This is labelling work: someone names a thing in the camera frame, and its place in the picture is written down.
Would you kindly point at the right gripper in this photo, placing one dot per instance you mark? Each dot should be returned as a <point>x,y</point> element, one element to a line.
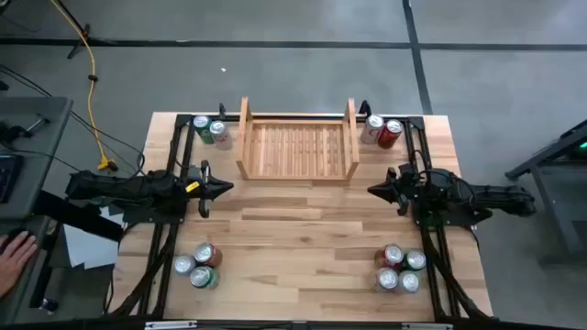
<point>413,192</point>

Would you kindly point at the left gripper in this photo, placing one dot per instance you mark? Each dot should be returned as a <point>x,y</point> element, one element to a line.
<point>205,201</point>

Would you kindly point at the red Coca-Cola can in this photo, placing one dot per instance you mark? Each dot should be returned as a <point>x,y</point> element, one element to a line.
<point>204,253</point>
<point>393,253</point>
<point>393,127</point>

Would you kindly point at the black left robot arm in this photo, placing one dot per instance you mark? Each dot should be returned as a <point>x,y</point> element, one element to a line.
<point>137,188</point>

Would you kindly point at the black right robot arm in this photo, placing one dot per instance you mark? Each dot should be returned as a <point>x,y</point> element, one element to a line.
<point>495,197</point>

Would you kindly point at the wooden slatted shelf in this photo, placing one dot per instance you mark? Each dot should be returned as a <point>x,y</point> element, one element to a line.
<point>298,151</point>

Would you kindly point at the yellow tape tag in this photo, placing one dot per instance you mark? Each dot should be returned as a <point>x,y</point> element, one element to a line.
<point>192,186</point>

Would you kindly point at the small black clamp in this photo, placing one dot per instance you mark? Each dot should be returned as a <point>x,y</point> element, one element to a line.
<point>364,107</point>
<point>222,110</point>

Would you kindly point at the black desk beam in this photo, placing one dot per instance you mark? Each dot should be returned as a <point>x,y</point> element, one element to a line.
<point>78,217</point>

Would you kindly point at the white paper sheet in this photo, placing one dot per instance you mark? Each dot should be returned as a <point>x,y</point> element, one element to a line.
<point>87,249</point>

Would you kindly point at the black bar with silver plates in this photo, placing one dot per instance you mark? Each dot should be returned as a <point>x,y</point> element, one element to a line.
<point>293,326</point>

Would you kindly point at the grey metal table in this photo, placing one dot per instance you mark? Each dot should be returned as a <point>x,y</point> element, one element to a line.
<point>552,206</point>

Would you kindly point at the grey desk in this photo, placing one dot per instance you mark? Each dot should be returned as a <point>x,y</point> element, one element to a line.
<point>41,137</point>

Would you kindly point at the black tripod stand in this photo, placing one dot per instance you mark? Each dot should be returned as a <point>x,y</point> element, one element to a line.
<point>85,34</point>

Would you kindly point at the small caster wheel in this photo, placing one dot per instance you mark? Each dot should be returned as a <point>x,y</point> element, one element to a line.
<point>48,304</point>

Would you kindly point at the black keyboard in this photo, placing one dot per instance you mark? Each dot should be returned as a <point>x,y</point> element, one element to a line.
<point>9,179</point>

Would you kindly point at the black desk clamp tool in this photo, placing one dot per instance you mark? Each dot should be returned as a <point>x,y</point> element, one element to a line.
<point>16,133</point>

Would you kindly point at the person's hand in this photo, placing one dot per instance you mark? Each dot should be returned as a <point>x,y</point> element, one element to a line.
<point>16,261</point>

